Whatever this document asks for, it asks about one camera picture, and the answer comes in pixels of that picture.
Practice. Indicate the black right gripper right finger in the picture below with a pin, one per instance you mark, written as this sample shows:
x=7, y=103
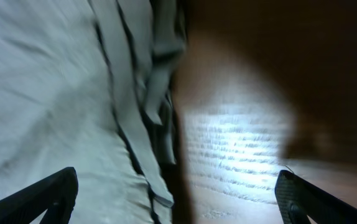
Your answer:
x=300, y=202

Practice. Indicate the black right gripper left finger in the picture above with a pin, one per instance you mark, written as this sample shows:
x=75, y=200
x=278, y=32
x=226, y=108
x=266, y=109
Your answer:
x=53, y=196

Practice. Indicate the grey-green cotton shorts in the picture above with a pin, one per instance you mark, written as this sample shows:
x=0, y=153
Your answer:
x=85, y=84

